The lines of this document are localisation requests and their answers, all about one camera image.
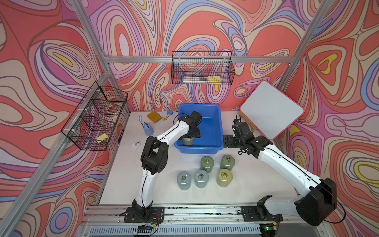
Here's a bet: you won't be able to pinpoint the blue binder clip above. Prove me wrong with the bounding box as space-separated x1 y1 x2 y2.
165 110 173 119

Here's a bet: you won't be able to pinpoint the black wire basket back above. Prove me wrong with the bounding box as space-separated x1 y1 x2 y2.
171 49 235 85

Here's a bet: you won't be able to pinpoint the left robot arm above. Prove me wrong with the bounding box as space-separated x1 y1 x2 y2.
132 111 202 219

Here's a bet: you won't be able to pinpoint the aluminium rail base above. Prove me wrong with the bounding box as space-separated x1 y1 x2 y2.
75 203 334 237

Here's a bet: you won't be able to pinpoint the blue plastic basket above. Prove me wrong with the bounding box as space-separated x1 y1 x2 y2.
175 104 224 155

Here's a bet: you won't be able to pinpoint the clear tube in basket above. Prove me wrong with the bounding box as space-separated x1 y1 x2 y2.
182 76 209 84

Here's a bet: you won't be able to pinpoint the green circuit board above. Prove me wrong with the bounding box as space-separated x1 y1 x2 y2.
137 225 157 234

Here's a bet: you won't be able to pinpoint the yellow square pad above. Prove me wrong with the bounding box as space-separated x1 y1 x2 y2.
147 111 162 123

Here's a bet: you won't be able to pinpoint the black wire basket left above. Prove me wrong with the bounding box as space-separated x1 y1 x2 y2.
61 82 128 151

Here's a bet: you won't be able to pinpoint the white board pink frame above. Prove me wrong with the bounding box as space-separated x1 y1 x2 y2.
240 82 305 140

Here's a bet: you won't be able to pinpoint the yellow-green tea canister back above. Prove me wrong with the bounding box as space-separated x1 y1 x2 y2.
217 169 233 188

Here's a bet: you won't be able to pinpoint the yellow sticky notes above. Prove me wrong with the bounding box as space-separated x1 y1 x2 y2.
208 76 223 85

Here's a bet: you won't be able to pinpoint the yellow sponge in basket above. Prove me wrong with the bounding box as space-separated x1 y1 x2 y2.
95 133 109 143

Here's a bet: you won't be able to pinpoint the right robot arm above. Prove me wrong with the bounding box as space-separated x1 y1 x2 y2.
223 118 341 226

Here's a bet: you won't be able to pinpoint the wooden easel stand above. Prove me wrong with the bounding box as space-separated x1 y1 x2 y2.
239 111 257 131

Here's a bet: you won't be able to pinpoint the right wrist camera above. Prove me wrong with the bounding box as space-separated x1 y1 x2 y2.
233 118 241 124

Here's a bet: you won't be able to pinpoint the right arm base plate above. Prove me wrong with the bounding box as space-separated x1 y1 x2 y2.
237 205 283 223

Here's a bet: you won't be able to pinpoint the black wire basket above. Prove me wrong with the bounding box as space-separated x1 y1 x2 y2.
61 82 128 151
171 49 235 85

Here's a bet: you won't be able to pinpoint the blue bottle with brush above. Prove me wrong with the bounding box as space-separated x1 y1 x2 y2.
139 115 154 136

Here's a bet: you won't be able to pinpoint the green tea canister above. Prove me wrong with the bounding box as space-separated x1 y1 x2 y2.
220 155 235 171
200 156 214 173

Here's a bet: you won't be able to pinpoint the yellow-green tea canister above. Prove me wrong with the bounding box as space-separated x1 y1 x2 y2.
182 138 194 146
217 169 233 188

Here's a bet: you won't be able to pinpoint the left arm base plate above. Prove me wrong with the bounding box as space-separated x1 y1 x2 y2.
120 206 165 224

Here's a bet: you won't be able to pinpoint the small white object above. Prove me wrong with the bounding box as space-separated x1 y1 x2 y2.
131 141 141 150

